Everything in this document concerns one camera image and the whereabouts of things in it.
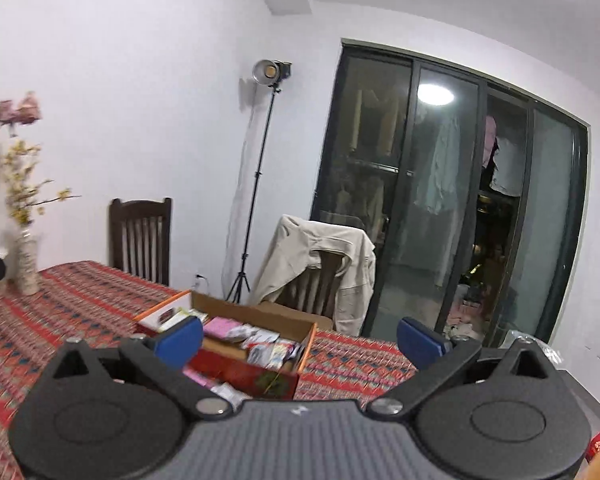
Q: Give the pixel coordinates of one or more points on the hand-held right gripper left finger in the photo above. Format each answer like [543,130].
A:
[180,342]

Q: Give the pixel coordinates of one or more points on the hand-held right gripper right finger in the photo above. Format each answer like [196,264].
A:
[420,345]

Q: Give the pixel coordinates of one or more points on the pile of snack packets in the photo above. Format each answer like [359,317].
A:
[225,327]

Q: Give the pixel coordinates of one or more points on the red cardboard box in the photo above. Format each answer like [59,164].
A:
[250,372]

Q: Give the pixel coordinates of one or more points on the small floral vase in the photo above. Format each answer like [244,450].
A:
[27,265]

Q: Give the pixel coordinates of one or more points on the red patterned tablecloth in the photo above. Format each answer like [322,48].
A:
[80,310]

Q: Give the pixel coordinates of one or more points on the dark wooden chair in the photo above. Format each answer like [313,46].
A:
[140,240]

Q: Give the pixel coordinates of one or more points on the yellow flower sprigs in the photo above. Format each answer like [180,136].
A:
[24,155]

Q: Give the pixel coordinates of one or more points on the plain cardboard carton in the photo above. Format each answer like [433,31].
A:
[300,317]

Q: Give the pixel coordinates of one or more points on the brown chair under jacket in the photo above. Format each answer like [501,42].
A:
[312,285]

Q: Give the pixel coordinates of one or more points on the beige jacket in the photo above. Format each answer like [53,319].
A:
[305,240]

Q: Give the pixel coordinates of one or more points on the dried pink roses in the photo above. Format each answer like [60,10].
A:
[22,107]

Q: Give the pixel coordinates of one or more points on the black sliding glass door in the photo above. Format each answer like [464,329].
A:
[550,210]

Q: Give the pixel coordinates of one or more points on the white hanging garment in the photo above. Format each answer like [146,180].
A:
[507,170]

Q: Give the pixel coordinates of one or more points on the pink hanging garment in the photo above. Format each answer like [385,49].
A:
[490,135]

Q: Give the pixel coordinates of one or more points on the studio light on stand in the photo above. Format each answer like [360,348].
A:
[272,70]

